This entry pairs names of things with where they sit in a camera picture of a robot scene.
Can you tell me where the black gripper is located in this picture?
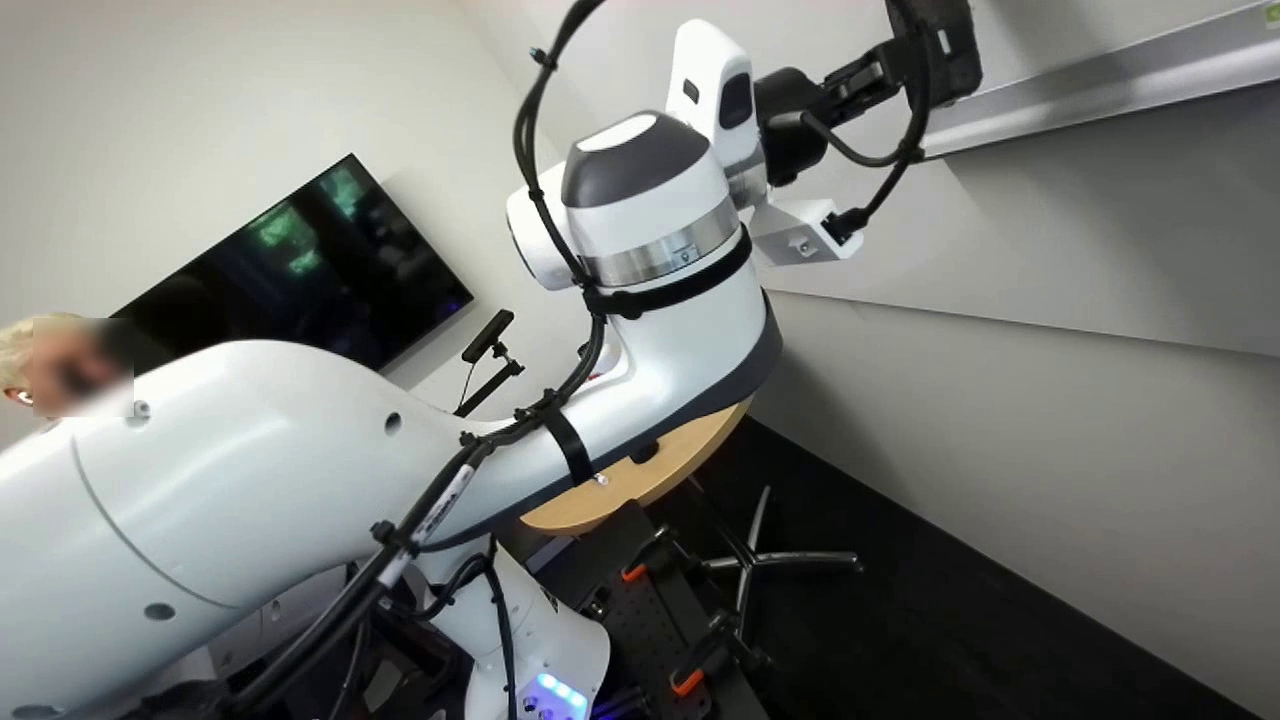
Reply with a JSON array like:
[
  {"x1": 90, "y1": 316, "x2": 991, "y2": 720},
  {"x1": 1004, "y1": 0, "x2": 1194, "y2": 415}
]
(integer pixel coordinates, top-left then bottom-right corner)
[{"x1": 756, "y1": 35, "x2": 933, "y2": 192}]

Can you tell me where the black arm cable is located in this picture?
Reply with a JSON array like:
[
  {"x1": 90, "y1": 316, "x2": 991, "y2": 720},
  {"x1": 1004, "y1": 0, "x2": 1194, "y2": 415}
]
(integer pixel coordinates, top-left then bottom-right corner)
[{"x1": 224, "y1": 0, "x2": 614, "y2": 720}]

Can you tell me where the black camera on tripod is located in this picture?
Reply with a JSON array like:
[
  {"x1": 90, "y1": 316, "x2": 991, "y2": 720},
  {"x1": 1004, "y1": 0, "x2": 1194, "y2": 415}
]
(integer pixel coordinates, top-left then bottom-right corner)
[{"x1": 447, "y1": 307, "x2": 533, "y2": 425}]

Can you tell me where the black office chair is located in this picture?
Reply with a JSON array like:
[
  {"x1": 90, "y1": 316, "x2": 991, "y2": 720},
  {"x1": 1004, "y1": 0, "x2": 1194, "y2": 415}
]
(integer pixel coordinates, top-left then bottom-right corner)
[{"x1": 696, "y1": 476, "x2": 867, "y2": 619}]

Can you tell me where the silver whiteboard tray holder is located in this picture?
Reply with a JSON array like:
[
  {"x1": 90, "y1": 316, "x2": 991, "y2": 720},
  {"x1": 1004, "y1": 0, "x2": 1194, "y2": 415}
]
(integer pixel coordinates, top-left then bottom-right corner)
[{"x1": 915, "y1": 7, "x2": 1280, "y2": 160}]

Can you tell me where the orange handled clamp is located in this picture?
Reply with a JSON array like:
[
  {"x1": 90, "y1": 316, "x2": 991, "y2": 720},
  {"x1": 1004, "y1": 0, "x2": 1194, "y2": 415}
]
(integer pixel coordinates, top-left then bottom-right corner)
[
  {"x1": 615, "y1": 536, "x2": 673, "y2": 591},
  {"x1": 666, "y1": 624, "x2": 752, "y2": 710}
]

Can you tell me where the white whiteboard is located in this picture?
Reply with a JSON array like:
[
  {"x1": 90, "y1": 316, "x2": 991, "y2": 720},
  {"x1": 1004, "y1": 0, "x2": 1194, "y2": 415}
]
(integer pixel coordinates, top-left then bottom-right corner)
[{"x1": 746, "y1": 104, "x2": 1280, "y2": 363}]

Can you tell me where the round wooden table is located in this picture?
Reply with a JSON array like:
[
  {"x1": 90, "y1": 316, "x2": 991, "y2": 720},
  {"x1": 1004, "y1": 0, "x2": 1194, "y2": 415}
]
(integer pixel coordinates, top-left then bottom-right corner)
[{"x1": 518, "y1": 396, "x2": 756, "y2": 539}]

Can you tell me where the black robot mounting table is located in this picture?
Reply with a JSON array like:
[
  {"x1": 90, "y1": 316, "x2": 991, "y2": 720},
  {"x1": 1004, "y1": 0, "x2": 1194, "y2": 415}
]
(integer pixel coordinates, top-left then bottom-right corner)
[{"x1": 533, "y1": 511, "x2": 776, "y2": 720}]

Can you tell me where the thin black camera cable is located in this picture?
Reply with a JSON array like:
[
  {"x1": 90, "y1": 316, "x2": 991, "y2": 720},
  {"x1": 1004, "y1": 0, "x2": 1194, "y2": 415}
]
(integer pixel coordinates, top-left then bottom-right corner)
[{"x1": 797, "y1": 73, "x2": 938, "y2": 254}]

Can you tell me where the black TV monitor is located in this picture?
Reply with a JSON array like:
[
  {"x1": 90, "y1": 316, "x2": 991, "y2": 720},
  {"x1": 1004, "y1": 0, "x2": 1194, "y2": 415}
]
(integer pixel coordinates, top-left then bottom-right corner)
[{"x1": 95, "y1": 150, "x2": 480, "y2": 382}]

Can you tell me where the person in gray shirt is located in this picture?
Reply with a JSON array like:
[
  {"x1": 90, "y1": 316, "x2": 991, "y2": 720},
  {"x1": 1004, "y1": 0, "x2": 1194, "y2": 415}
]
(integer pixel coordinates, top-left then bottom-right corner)
[{"x1": 0, "y1": 311, "x2": 130, "y2": 428}]

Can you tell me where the black whiteboard duster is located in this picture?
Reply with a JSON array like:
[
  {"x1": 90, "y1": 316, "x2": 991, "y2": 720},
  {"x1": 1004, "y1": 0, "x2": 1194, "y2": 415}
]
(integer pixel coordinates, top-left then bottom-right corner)
[{"x1": 886, "y1": 0, "x2": 990, "y2": 112}]

